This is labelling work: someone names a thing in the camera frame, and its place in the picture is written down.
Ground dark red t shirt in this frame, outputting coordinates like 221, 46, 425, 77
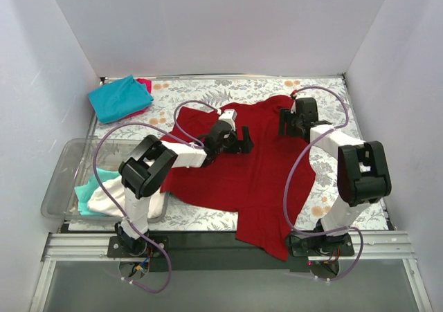
161, 95, 316, 261

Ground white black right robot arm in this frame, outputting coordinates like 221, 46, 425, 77
279, 98, 392, 258

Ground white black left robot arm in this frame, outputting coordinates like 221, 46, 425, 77
116, 119, 254, 256

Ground floral patterned table mat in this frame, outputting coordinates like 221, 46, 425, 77
67, 77, 389, 232

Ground folded pink t shirt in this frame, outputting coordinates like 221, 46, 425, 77
125, 78, 152, 118

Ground folded teal t shirt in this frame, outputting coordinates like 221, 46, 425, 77
88, 75, 154, 124

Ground white t shirt in bin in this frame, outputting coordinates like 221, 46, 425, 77
87, 176, 167, 220

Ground light teal t shirt in bin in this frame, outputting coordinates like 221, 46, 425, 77
74, 168, 119, 217

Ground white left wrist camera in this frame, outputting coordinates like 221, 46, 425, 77
218, 109, 237, 125

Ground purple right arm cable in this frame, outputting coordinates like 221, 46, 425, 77
282, 85, 364, 282

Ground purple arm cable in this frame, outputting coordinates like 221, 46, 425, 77
282, 85, 364, 282
92, 99, 222, 294

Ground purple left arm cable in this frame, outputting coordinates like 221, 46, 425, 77
92, 99, 222, 294

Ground aluminium frame rail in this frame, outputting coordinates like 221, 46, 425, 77
29, 233, 123, 311

